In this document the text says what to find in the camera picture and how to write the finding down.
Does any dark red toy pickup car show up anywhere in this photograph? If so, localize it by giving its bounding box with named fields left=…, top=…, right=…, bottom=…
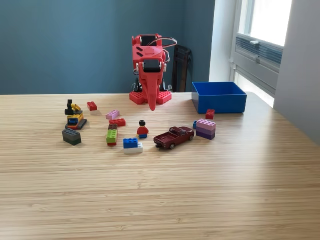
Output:
left=153, top=126, right=195, bottom=150

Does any blue plastic bin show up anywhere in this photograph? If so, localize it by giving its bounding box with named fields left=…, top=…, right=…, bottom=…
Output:
left=191, top=81, right=248, bottom=115

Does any black chair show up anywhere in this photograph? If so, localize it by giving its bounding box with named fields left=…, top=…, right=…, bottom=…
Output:
left=171, top=44, right=194, bottom=93

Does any toy figure red shirt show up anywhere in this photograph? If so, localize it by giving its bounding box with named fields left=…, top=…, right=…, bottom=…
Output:
left=135, top=119, right=150, bottom=140

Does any red on white brick stack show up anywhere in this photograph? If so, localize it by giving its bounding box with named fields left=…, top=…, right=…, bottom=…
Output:
left=86, top=101, right=99, bottom=116

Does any blue on white brick stack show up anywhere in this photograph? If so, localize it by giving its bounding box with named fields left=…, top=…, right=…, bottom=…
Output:
left=122, top=137, right=144, bottom=154

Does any green brown red brick stack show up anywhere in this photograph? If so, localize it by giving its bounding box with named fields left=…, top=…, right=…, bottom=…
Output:
left=105, top=123, right=119, bottom=147

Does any pink purple brick stack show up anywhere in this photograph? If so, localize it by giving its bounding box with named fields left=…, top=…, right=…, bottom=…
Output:
left=195, top=118, right=217, bottom=141

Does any yellow toy digger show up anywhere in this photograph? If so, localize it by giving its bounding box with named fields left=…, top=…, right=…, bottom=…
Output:
left=64, top=99, right=88, bottom=130

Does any dark grey brick stack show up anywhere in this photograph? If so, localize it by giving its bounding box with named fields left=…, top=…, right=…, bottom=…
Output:
left=61, top=128, right=82, bottom=146

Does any grey window vent grille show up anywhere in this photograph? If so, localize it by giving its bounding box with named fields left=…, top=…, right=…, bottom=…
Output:
left=235, top=34, right=284, bottom=66

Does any white window frame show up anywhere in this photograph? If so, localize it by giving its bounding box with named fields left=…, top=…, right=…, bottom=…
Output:
left=229, top=0, right=293, bottom=102

